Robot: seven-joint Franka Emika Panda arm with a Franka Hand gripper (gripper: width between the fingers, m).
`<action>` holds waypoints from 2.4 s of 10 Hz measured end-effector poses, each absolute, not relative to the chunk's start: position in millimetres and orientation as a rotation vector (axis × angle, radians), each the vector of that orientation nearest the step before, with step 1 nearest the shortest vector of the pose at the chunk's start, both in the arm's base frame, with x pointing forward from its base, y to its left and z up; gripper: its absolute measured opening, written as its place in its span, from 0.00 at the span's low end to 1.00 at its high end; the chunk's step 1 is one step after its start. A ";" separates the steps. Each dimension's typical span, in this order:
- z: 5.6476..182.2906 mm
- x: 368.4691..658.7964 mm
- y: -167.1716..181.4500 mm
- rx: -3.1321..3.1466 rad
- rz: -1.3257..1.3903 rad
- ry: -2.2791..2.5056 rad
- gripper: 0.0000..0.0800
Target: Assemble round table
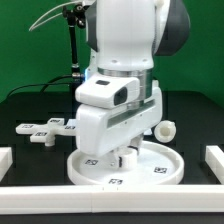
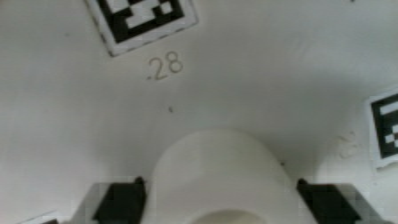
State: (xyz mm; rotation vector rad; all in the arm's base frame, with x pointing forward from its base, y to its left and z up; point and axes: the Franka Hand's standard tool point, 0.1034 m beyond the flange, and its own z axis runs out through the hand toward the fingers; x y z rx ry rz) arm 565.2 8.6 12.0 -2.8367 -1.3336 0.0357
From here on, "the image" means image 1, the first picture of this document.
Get white front fence bar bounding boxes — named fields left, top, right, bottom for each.
left=0, top=185, right=224, bottom=215

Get white right fence block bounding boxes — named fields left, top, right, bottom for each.
left=205, top=145, right=224, bottom=185

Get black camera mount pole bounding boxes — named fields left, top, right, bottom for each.
left=62, top=3, right=87, bottom=92

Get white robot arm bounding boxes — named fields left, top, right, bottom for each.
left=76, top=0, right=190, bottom=169

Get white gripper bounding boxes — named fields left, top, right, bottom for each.
left=76, top=89, right=162, bottom=168

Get white fence block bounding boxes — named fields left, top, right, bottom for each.
left=0, top=147, right=13, bottom=182
left=205, top=145, right=224, bottom=185

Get white left fence block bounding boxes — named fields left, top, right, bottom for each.
left=0, top=147, right=13, bottom=182

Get black cable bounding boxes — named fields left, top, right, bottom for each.
left=5, top=74, right=84, bottom=99

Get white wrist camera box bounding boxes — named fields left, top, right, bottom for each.
left=75, top=73, right=140, bottom=109

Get white cross-shaped table base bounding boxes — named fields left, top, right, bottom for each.
left=16, top=118, right=76, bottom=147

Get white round table top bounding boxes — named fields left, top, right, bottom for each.
left=67, top=141, right=184, bottom=186

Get white cables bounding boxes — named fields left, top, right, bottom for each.
left=28, top=0, right=84, bottom=32

